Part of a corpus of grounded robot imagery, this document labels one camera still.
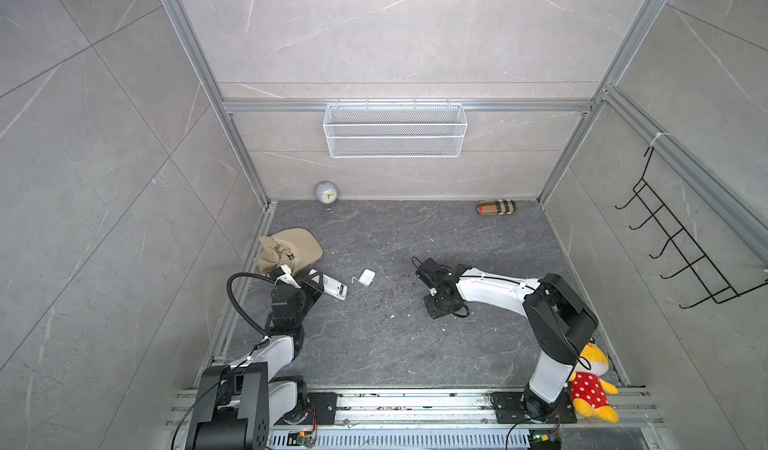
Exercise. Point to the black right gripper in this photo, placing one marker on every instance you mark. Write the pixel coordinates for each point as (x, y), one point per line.
(434, 312)

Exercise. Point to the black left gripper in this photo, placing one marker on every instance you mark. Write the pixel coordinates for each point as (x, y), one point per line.
(314, 290)

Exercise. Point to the white remote control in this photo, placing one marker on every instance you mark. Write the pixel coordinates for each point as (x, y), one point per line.
(334, 288)

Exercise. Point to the white remote battery cover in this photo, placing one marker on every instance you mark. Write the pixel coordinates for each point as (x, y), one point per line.
(366, 277)

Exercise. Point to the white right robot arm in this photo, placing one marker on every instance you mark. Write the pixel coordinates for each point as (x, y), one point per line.
(562, 323)

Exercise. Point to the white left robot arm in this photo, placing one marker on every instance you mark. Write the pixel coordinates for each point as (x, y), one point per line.
(238, 404)

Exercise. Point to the beige cap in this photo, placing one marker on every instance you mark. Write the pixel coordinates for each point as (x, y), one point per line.
(296, 248)

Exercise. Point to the small grey desk clock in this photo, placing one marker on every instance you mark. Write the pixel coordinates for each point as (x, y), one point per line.
(327, 194)

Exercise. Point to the yellow plush toy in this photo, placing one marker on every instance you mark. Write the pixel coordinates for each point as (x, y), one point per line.
(589, 391)

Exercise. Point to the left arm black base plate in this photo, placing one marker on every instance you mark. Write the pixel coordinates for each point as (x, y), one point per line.
(317, 407)

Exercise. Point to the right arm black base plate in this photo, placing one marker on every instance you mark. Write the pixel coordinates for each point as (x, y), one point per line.
(525, 407)

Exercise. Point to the white wire mesh basket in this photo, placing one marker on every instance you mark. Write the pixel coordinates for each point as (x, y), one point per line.
(416, 130)

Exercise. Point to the aluminium front rail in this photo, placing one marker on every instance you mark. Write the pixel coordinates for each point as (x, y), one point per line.
(449, 407)

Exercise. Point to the black wall hook rack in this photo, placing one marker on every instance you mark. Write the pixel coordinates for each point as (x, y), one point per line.
(695, 260)

